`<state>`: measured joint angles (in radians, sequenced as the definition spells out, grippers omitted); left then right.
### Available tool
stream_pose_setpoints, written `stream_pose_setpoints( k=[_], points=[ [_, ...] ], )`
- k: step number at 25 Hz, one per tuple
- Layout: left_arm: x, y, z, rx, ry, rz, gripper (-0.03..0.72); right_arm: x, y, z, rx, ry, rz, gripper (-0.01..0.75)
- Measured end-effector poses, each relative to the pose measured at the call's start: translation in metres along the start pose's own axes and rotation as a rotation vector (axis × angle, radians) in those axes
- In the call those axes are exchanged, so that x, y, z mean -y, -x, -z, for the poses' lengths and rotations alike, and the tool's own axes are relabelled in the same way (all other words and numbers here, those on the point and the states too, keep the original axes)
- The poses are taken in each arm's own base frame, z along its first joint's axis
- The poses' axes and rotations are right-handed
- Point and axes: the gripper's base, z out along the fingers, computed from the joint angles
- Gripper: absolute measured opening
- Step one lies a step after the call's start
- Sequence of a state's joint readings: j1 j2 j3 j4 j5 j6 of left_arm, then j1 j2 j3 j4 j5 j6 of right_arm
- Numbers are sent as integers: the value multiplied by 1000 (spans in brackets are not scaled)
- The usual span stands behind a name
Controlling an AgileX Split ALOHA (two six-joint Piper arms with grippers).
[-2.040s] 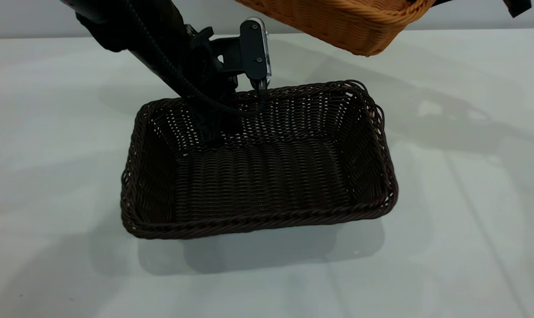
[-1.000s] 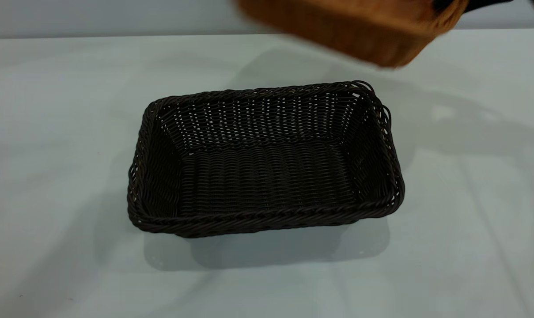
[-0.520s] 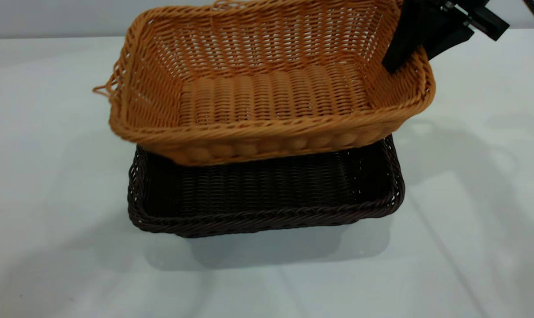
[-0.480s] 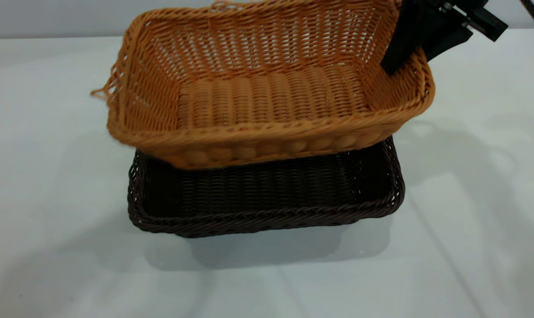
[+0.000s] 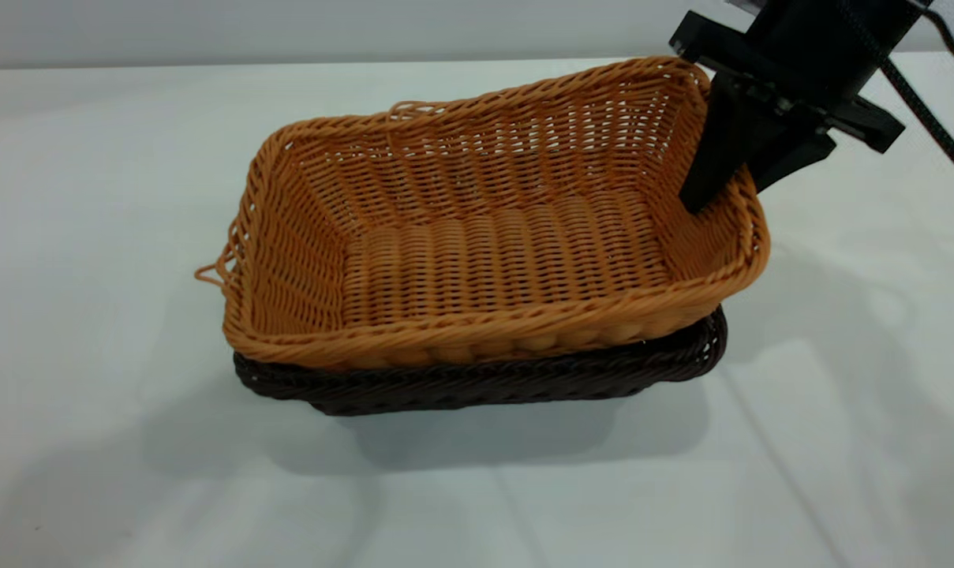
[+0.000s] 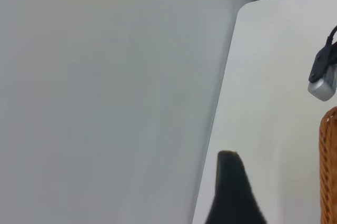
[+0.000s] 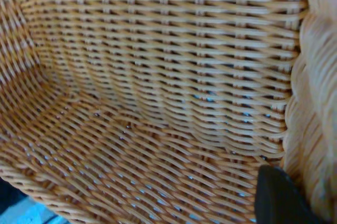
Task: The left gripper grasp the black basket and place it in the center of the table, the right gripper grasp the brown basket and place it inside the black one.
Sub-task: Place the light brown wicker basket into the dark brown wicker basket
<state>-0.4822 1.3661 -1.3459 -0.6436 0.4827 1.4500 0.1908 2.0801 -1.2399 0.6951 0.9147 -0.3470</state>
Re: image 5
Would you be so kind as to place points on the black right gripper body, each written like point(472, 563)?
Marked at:
point(816, 55)

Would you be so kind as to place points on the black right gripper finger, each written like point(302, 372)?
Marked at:
point(796, 154)
point(725, 142)

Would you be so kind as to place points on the orange wicker basket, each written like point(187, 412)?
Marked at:
point(484, 260)

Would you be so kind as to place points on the black wicker basket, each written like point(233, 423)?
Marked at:
point(484, 383)

